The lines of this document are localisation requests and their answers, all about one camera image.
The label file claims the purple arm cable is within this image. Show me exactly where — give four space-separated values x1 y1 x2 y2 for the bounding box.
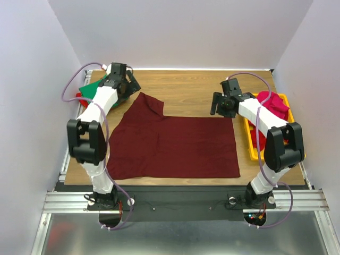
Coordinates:
61 62 135 231
225 72 295 230

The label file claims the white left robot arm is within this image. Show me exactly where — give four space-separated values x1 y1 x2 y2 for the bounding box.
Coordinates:
66 62 141 210

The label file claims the aluminium frame rail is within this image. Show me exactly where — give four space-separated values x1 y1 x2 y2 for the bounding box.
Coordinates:
43 190 329 214

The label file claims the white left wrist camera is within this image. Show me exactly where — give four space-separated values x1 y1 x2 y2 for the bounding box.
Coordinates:
101 64 112 75

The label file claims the green folded t shirt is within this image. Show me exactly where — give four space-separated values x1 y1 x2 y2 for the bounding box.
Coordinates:
79 76 129 108

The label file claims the red t shirt in tray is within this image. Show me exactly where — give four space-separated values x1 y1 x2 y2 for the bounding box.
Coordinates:
249 123 266 152

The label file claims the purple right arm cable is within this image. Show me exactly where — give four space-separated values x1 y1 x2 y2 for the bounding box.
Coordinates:
225 72 295 230

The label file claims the red folded t shirt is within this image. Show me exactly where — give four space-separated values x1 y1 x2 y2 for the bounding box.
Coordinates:
75 92 89 108

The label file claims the maroon t shirt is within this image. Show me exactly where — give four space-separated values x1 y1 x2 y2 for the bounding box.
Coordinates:
107 92 240 180

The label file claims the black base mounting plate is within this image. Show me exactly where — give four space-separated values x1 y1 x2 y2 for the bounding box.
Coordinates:
53 185 277 223

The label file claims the yellow plastic tray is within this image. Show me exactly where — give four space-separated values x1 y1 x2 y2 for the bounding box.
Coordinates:
243 92 295 161

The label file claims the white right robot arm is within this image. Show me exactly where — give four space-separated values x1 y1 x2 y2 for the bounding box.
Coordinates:
210 76 305 207

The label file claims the magenta t shirt in tray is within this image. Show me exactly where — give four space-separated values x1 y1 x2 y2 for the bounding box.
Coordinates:
263 92 290 121

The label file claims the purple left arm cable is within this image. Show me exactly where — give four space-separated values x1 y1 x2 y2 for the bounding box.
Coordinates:
61 62 135 231

